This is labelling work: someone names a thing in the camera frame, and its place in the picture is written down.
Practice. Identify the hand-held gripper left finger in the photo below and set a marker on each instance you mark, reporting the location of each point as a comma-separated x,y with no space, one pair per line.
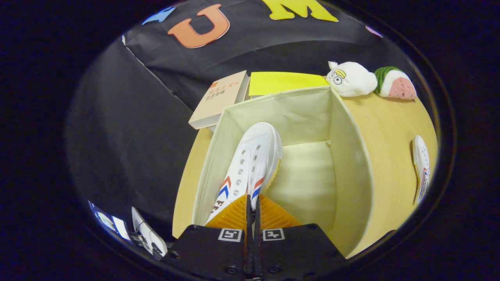
211,249

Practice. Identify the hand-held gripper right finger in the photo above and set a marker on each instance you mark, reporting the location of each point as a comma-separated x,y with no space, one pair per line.
297,249

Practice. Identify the white canvas shoe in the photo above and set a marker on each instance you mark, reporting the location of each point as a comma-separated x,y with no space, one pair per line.
422,164
256,152

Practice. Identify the grey-green fabric storage box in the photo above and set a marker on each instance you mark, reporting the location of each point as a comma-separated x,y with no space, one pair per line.
297,113

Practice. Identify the white and black object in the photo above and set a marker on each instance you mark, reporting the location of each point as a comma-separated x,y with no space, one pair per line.
146,234

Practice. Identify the blue printed card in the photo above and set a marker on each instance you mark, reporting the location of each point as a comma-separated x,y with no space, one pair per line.
113,224

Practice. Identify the beige book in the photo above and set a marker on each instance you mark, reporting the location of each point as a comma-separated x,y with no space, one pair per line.
218,101

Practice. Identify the yellow book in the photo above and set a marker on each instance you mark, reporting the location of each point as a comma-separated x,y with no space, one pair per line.
281,82

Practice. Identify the white plush toy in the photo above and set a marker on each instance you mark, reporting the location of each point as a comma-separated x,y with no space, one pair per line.
353,80

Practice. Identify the watermelon slice plush toy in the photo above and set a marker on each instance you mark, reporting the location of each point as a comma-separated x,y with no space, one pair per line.
398,86

